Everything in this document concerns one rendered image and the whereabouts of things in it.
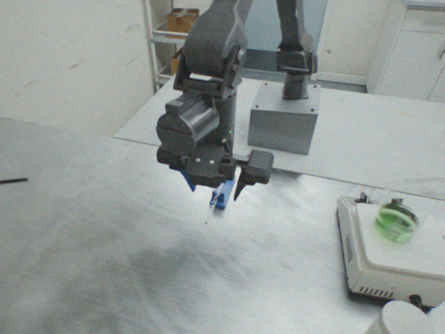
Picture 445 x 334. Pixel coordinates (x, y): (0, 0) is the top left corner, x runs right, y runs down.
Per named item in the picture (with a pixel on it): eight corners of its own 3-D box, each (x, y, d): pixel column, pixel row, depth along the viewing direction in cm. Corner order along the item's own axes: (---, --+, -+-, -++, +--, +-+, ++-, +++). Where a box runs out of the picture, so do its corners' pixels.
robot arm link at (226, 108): (216, 60, 45) (180, 82, 39) (251, 69, 43) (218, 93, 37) (215, 103, 50) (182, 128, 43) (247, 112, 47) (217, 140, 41)
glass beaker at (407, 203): (410, 221, 49) (435, 182, 43) (416, 254, 44) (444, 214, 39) (363, 210, 51) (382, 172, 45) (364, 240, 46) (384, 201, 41)
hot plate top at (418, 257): (353, 204, 52) (355, 201, 52) (430, 216, 50) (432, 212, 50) (366, 266, 43) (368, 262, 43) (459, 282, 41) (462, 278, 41)
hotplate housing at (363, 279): (334, 204, 63) (345, 175, 58) (402, 213, 61) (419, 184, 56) (348, 308, 46) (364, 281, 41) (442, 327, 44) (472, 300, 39)
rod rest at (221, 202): (222, 175, 70) (222, 163, 68) (236, 177, 69) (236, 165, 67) (208, 205, 63) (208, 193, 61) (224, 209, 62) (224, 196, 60)
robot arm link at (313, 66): (284, 65, 77) (286, 38, 73) (320, 69, 73) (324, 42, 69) (274, 74, 73) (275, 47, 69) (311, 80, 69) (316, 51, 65)
